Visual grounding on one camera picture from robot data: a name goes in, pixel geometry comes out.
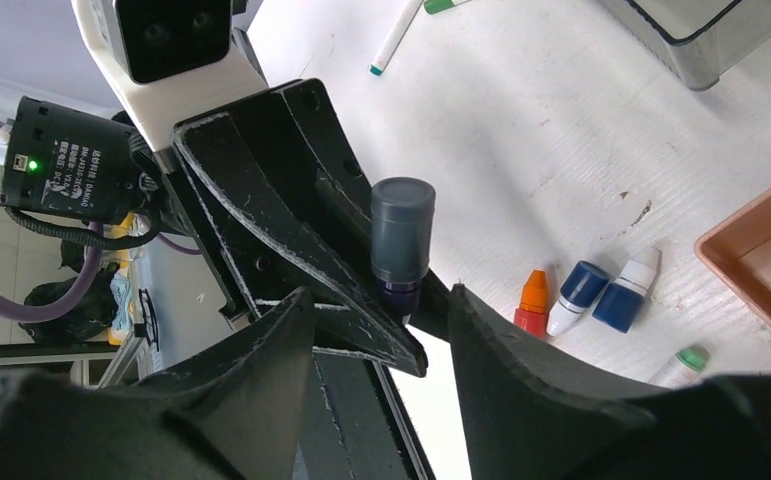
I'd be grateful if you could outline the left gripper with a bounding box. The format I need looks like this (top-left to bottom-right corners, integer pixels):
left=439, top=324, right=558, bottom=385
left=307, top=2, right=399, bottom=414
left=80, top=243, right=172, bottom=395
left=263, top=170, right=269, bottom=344
left=167, top=78, right=449, bottom=377

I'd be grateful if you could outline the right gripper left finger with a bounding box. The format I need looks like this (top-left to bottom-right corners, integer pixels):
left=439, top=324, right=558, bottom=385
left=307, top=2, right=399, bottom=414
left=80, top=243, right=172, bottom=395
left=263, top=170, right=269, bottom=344
left=0, top=288, right=315, bottom=479

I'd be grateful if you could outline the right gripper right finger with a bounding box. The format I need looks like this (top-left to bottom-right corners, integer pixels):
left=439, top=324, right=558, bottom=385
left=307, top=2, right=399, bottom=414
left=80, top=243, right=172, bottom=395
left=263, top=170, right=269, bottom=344
left=448, top=284, right=771, bottom=479

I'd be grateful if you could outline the clear grey drawer organizer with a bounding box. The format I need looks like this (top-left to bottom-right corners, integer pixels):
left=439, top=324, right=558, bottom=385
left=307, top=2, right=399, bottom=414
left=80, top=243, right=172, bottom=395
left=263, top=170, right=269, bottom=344
left=599, top=1, right=771, bottom=92

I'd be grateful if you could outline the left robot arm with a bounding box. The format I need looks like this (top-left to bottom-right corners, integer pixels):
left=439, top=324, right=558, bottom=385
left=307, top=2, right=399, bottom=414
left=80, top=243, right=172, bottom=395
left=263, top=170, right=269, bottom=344
left=0, top=79, right=428, bottom=376

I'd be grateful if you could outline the orange red marker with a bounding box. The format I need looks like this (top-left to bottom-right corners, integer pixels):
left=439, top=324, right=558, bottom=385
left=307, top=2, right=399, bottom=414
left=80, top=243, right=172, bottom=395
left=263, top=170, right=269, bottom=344
left=513, top=269, right=549, bottom=339

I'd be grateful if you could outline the white marker green tip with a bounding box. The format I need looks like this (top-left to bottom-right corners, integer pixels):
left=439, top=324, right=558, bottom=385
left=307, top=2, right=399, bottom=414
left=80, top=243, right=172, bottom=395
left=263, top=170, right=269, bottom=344
left=648, top=345, right=710, bottom=389

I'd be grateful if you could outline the white marker teal cap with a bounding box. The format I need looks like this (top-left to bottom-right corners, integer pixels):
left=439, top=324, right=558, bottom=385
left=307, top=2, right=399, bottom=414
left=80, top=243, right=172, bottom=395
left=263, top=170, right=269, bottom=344
left=368, top=0, right=423, bottom=76

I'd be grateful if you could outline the white marker green cap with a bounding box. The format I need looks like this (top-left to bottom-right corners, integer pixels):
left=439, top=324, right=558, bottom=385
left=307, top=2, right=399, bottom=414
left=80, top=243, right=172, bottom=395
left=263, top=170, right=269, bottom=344
left=423, top=0, right=470, bottom=15

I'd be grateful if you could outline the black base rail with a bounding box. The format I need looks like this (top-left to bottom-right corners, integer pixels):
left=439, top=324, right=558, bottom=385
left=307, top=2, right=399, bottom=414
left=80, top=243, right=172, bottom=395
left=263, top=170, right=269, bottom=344
left=292, top=328, right=435, bottom=479

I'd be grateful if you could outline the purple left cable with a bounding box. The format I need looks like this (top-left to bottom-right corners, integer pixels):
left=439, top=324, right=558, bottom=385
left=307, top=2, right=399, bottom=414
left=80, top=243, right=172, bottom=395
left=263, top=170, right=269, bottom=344
left=0, top=105, right=204, bottom=326

